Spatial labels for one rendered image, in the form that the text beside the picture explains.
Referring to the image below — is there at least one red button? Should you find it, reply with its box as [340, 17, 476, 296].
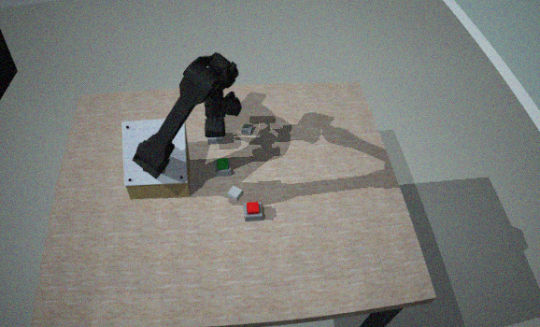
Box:
[244, 202, 262, 221]

